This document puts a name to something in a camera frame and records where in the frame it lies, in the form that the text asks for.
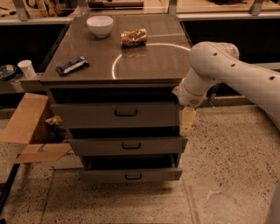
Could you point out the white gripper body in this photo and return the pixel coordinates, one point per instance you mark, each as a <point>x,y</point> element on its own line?
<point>189,98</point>

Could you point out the grey drawer cabinet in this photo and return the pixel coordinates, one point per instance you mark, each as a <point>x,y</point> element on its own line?
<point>145,73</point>

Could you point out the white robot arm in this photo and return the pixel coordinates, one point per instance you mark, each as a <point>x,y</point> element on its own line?
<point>232,160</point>

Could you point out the brown cardboard box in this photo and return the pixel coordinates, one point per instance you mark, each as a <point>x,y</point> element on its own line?
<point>28,127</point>

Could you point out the grey middle drawer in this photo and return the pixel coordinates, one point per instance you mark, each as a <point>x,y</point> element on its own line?
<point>128,146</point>

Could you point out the grey drawer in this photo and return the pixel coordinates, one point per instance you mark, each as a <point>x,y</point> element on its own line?
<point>118,115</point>
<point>131,176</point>
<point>128,146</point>

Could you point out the clear plastic bracket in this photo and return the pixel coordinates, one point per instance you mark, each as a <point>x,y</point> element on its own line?
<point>213,94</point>

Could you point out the dark blue snack bar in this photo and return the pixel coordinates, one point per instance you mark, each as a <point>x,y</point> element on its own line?
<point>72,65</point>

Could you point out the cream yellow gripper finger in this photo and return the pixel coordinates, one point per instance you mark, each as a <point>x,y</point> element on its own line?
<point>186,119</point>

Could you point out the crumpled gold snack bag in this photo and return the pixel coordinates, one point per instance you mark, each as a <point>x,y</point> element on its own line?
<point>133,38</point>

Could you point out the grey bottom drawer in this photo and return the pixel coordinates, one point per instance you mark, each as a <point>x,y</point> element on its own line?
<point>131,176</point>

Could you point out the grey top drawer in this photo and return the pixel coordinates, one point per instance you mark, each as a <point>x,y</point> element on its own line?
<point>118,115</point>

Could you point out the dark round lid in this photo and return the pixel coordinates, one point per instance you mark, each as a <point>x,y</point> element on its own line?
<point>7,72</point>

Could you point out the white ceramic bowl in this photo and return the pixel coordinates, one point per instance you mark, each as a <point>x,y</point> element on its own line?
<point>100,26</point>

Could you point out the white paper cup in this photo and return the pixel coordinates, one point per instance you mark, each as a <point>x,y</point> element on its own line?
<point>27,68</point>

